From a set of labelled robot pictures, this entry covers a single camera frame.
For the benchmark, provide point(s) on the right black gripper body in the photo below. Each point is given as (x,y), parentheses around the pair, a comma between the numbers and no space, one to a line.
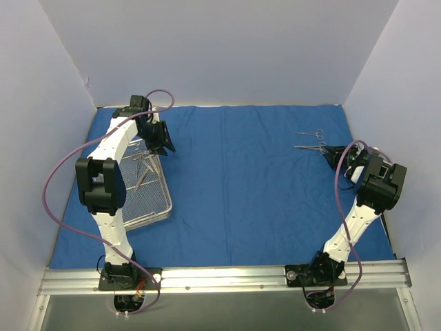
(343,157)

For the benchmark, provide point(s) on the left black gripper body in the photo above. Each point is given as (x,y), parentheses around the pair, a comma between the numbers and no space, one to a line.
(160,134)

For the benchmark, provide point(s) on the wire mesh instrument tray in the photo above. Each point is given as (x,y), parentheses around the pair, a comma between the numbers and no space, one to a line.
(152,196)

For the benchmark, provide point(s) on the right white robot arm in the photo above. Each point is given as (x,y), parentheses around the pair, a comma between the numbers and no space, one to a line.
(378,185)

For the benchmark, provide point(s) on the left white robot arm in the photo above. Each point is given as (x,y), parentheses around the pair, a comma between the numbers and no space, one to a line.
(100,182)

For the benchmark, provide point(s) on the steel forceps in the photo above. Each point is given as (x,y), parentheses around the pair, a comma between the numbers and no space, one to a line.
(149,168)

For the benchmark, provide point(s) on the steel tray divider rod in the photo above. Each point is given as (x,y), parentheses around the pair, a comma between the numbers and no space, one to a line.
(139,220)

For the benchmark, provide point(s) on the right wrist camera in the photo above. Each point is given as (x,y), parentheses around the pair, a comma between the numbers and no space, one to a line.
(358,160)

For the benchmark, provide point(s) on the front aluminium rail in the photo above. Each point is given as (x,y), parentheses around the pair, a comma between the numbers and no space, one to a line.
(390,274)

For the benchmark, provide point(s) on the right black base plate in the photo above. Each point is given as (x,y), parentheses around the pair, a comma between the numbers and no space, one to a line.
(298,275)

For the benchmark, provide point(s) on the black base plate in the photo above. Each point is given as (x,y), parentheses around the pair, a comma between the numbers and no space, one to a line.
(298,275)
(122,283)

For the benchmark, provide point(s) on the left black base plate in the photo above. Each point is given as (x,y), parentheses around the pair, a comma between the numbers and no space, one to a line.
(122,283)

